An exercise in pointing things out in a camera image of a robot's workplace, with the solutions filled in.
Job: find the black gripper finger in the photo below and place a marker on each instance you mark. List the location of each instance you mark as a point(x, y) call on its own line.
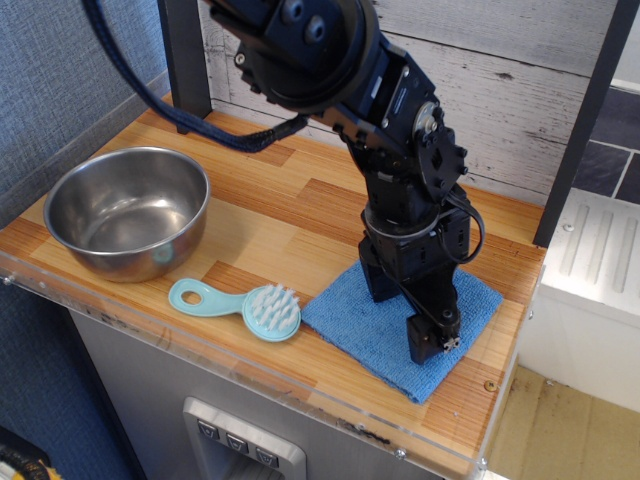
point(380, 286)
point(428, 337)

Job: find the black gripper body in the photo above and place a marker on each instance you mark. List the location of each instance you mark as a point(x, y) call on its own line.
point(421, 260)

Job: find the blue towel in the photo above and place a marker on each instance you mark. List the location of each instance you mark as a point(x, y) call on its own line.
point(375, 334)

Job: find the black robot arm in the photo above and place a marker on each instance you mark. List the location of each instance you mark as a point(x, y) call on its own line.
point(328, 60)

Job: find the yellow object at corner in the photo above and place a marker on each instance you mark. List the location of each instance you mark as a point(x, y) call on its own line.
point(17, 466)

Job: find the light blue scrub brush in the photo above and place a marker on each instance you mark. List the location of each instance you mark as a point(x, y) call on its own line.
point(271, 313)

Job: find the white ridged side unit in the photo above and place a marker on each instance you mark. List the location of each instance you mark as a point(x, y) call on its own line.
point(583, 324)

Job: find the silver dispenser button panel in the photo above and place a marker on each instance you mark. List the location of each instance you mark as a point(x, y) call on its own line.
point(227, 447)

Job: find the stainless steel bowl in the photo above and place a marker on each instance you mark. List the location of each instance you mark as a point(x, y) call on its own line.
point(131, 215)

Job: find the dark right frame post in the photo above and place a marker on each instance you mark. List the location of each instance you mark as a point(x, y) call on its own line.
point(607, 61)

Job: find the dark frame post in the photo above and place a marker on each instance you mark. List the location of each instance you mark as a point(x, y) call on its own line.
point(607, 61)
point(185, 57)

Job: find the dark left frame post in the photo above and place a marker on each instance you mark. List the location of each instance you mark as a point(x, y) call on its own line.
point(185, 57)

